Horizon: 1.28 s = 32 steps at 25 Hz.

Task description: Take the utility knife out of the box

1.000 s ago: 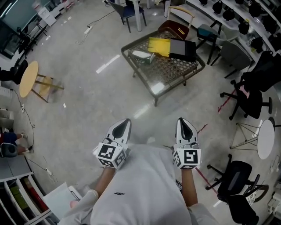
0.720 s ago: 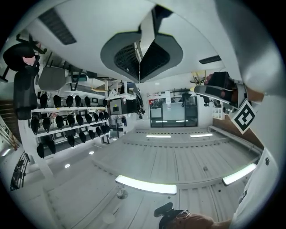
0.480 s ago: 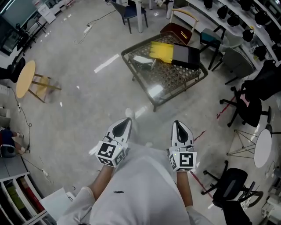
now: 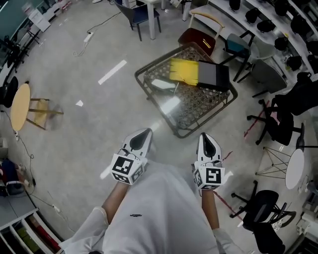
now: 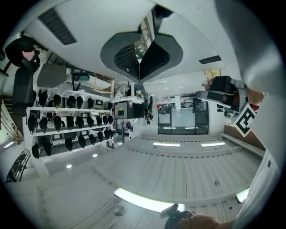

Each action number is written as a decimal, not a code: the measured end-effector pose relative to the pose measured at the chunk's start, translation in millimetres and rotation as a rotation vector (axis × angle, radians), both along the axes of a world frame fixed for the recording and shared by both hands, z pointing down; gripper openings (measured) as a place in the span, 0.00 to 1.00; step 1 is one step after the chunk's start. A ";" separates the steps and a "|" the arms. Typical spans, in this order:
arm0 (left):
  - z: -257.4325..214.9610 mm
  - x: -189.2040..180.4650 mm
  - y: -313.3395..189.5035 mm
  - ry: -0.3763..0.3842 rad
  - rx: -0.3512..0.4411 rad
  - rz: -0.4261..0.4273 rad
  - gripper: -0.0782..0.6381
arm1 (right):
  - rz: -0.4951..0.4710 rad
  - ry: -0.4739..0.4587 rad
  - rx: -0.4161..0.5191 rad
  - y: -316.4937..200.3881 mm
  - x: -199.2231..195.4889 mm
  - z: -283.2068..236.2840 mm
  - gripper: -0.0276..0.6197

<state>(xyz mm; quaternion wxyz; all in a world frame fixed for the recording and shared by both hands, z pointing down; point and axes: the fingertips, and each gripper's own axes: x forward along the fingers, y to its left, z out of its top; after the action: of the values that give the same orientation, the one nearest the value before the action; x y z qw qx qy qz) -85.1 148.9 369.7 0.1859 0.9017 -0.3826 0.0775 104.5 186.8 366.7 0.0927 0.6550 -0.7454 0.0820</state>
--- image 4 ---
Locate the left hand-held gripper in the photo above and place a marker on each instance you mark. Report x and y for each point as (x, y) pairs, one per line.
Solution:
(124, 166)

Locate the blue chair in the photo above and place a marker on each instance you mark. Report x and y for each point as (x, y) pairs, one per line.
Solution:
(142, 13)

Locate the teal cushion black chair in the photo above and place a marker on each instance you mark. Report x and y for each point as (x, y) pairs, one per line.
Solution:
(236, 47)

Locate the dark grey fabric box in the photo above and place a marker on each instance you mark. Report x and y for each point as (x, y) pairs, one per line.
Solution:
(211, 73)

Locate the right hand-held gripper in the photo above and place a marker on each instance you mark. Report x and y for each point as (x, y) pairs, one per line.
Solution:
(211, 174)

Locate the yellow strip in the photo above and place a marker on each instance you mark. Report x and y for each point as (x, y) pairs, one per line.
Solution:
(206, 44)

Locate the white wall shelf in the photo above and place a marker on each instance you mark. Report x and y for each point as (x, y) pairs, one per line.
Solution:
(270, 37)

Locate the white tablet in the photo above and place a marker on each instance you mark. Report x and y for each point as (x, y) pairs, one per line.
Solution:
(162, 84)

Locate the dark red wooden-frame chair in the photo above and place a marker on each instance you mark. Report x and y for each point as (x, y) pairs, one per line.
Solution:
(196, 39)

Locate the row of black bags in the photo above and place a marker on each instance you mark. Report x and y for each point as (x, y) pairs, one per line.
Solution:
(265, 26)

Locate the white power strip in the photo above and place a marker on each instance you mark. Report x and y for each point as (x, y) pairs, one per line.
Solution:
(88, 36)

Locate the white cabinet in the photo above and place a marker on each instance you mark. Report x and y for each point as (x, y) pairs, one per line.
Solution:
(39, 18)

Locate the wicker glass-top coffee table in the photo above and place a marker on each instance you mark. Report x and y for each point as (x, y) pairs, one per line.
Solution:
(198, 106)

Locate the round wooden table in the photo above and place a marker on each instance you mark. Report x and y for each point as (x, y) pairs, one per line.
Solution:
(20, 106)

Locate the white round table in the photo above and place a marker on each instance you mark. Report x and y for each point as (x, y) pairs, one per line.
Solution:
(294, 170)

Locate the white square table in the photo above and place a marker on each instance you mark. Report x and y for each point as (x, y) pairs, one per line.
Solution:
(152, 19)

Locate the person's left forearm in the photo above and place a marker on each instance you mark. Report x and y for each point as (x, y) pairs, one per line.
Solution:
(115, 201)

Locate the white low bookshelf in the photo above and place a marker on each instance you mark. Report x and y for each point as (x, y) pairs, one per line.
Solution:
(27, 233)

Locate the person's right forearm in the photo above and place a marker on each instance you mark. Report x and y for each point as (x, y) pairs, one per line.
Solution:
(210, 208)

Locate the person's white shirt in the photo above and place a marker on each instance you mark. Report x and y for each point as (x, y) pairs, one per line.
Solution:
(159, 213)

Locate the black office chair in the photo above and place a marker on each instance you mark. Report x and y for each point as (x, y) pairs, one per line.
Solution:
(10, 91)
(280, 124)
(263, 218)

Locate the wooden stool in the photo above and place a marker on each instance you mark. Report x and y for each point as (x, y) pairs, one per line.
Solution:
(41, 114)

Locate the grey shell chair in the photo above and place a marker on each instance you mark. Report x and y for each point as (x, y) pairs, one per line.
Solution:
(269, 74)

